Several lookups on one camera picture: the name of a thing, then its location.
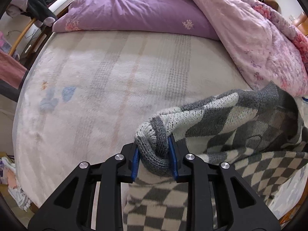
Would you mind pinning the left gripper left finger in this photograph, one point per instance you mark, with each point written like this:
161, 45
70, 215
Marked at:
90, 196

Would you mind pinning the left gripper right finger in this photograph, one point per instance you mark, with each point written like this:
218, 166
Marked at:
218, 197

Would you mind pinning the grey white checkered cardigan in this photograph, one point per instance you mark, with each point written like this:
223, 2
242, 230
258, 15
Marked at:
260, 132

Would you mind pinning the pile of clothes on floor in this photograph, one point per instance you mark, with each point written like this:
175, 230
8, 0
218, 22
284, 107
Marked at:
9, 178

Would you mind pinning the dark clothes on chair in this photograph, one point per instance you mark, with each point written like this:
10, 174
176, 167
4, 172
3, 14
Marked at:
35, 9

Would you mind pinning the white fleece bed blanket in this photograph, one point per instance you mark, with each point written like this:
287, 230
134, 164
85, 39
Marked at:
87, 93

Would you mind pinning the maroon cloth at left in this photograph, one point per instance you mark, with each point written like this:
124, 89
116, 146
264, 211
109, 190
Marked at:
11, 71

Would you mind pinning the pink floral quilt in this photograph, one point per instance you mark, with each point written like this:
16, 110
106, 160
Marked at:
262, 44

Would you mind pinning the wooden headboard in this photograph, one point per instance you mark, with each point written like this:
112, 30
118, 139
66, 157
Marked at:
302, 23

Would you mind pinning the purple floral quilt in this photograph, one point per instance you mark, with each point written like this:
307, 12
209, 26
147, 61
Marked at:
164, 16

